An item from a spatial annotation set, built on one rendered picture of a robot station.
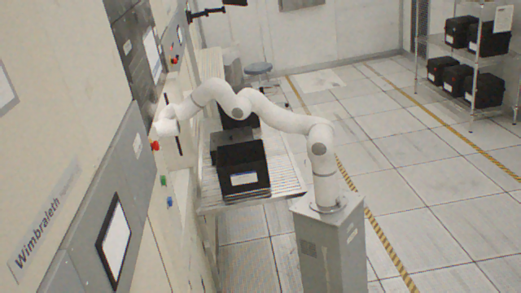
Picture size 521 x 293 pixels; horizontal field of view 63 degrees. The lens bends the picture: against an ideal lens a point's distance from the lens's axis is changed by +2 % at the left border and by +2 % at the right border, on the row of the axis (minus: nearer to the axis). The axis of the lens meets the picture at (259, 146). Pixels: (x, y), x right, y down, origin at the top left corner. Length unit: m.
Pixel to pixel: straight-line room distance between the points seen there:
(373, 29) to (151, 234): 5.70
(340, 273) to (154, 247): 1.00
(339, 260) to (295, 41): 4.76
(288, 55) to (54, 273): 5.95
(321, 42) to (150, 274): 5.38
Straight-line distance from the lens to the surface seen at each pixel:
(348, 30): 6.65
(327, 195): 2.03
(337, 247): 2.07
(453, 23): 4.70
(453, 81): 4.77
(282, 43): 6.45
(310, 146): 1.83
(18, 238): 0.70
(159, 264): 1.60
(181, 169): 2.43
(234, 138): 2.66
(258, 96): 1.94
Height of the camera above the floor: 1.98
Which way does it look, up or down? 26 degrees down
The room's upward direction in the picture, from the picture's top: 10 degrees counter-clockwise
